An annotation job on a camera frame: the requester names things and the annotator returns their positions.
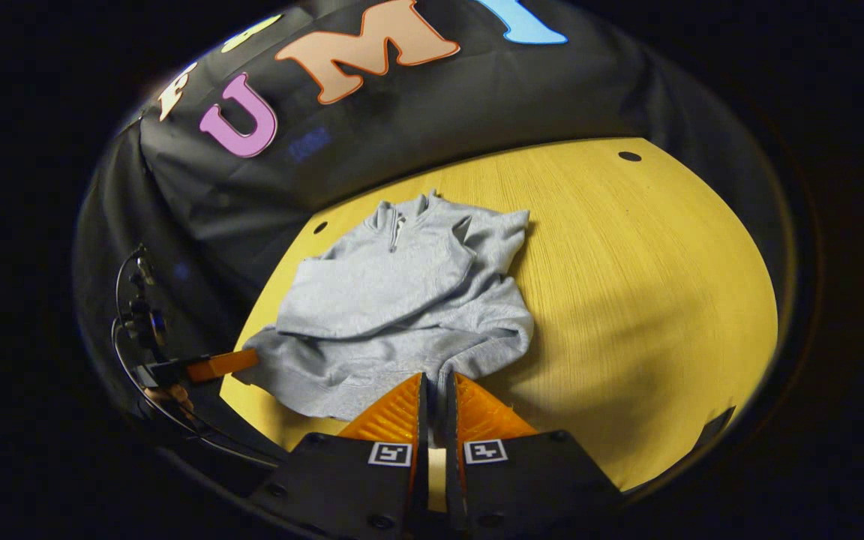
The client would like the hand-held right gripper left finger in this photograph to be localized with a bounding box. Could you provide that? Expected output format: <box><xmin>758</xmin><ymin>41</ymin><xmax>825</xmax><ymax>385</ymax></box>
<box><xmin>248</xmin><ymin>373</ymin><xmax>430</xmax><ymax>535</ymax></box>

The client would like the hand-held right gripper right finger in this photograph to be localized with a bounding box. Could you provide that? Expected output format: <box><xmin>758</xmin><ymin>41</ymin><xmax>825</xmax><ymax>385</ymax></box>
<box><xmin>443</xmin><ymin>371</ymin><xmax>624</xmax><ymax>535</ymax></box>

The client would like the grey zip-neck sweatshirt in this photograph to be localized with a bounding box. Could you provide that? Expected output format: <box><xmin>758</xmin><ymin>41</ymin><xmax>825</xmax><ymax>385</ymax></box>
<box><xmin>233</xmin><ymin>189</ymin><xmax>536</xmax><ymax>421</ymax></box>

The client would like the black backdrop cloth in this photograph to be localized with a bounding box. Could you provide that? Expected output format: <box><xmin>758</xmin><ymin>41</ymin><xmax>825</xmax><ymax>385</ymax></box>
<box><xmin>76</xmin><ymin>0</ymin><xmax>793</xmax><ymax>481</ymax></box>

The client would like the thin black cable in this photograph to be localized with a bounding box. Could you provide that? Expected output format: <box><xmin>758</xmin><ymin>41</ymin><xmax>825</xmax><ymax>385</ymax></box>
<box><xmin>111</xmin><ymin>247</ymin><xmax>283</xmax><ymax>467</ymax></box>

